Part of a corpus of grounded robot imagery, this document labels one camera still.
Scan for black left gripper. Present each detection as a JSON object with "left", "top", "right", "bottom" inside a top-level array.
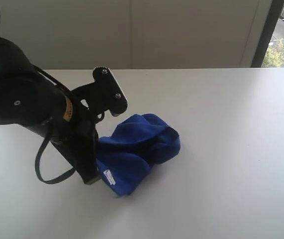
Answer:
[{"left": 19, "top": 63, "right": 99, "bottom": 185}]

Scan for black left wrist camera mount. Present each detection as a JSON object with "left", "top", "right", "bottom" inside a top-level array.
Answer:
[{"left": 72, "top": 67, "right": 128, "bottom": 123}]

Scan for dark window frame post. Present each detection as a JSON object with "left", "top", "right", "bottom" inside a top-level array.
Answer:
[{"left": 251, "top": 0, "right": 284, "bottom": 68}]

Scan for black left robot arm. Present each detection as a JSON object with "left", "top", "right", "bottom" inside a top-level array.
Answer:
[{"left": 0, "top": 37, "right": 100, "bottom": 185}]

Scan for green tree outside window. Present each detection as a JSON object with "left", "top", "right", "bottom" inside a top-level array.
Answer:
[{"left": 261, "top": 39, "right": 284, "bottom": 68}]

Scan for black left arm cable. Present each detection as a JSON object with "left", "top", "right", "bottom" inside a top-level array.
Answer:
[{"left": 34, "top": 131, "right": 76, "bottom": 185}]

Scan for blue microfibre towel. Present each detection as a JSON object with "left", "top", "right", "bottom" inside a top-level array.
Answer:
[{"left": 96, "top": 114, "right": 181, "bottom": 197}]

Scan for white towel care label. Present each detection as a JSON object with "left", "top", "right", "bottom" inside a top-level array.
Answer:
[{"left": 103, "top": 169, "right": 116, "bottom": 186}]

